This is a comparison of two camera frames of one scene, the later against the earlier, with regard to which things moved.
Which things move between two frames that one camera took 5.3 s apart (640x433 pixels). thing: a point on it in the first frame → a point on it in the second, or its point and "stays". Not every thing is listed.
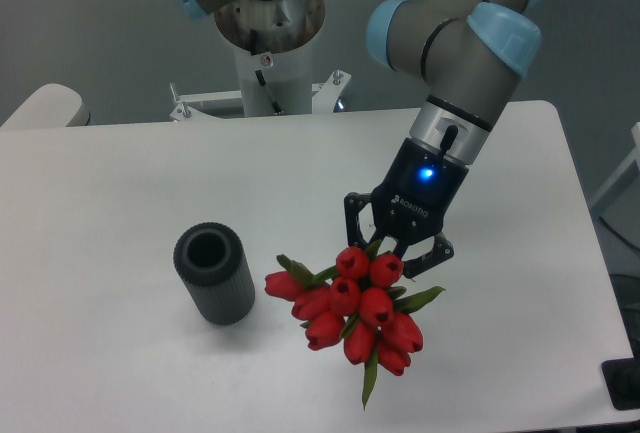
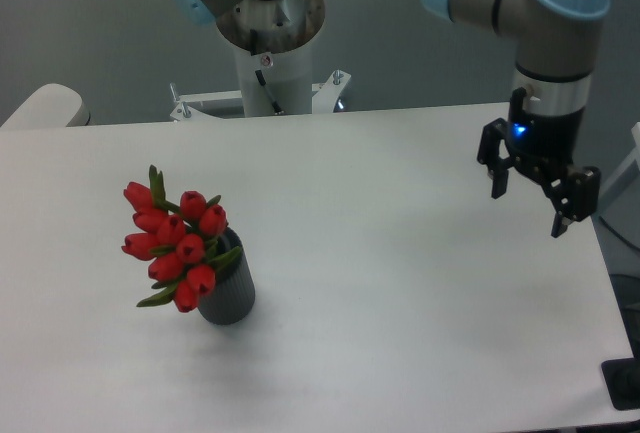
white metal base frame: (325, 96) stays
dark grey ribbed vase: (211, 260) stays
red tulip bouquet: (359, 301) → (178, 239)
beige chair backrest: (49, 106) stays
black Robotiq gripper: (413, 191) → (573, 194)
